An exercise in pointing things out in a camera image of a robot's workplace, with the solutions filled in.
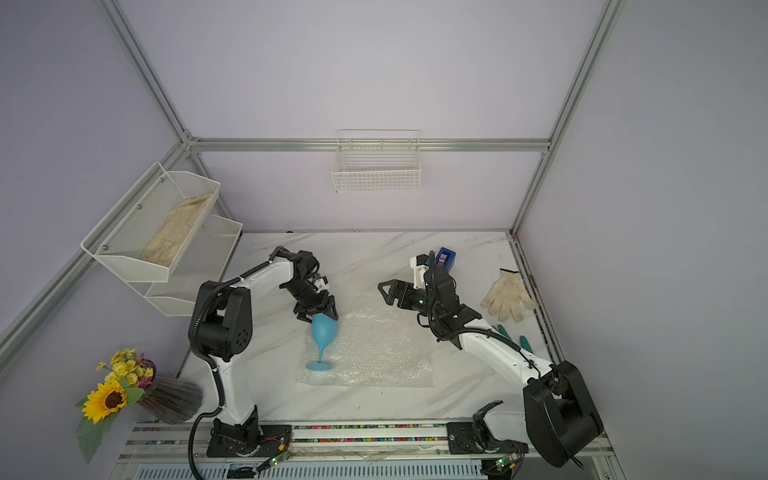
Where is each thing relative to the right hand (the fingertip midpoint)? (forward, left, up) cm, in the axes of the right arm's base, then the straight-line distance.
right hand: (391, 292), depth 82 cm
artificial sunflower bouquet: (-24, +54, +9) cm, 60 cm away
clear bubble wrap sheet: (-9, +3, -17) cm, 19 cm away
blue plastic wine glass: (-6, +20, -10) cm, 23 cm away
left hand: (-2, +20, -13) cm, 24 cm away
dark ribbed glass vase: (-25, +54, -7) cm, 60 cm away
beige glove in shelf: (+8, +59, +14) cm, 61 cm away
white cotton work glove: (+9, -40, -17) cm, 45 cm away
